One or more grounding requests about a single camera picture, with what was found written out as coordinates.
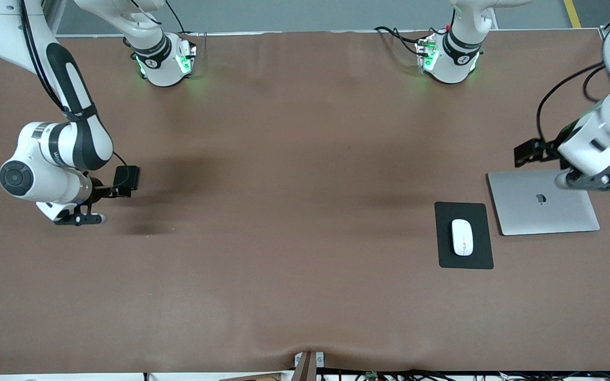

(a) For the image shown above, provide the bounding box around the black left base cable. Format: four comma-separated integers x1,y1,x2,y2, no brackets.
373,25,434,57

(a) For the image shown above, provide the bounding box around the brown table mat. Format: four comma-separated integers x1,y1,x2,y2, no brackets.
0,29,610,374

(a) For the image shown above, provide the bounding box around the black mouse pad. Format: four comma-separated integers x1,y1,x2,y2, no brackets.
434,201,495,270

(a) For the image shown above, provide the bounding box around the black phone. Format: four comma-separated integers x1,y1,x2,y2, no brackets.
113,165,141,192

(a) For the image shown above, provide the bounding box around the white computer mouse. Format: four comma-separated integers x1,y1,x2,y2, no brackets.
451,219,474,257

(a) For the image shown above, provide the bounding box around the brown camera mount post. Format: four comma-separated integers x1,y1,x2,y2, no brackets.
293,351,325,381

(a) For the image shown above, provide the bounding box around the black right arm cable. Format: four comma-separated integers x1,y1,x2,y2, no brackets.
18,0,129,173

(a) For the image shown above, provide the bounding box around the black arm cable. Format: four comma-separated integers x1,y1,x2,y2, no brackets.
535,61,610,143
18,0,129,173

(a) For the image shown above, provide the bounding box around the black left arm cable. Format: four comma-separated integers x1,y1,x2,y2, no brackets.
535,61,610,143

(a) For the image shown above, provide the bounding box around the silver laptop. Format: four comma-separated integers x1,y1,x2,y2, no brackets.
487,168,601,237

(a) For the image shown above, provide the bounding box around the black right base cable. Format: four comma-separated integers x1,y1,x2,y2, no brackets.
164,0,190,35

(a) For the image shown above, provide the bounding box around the black base cable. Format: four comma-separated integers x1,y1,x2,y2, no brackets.
164,0,190,35
373,25,434,57

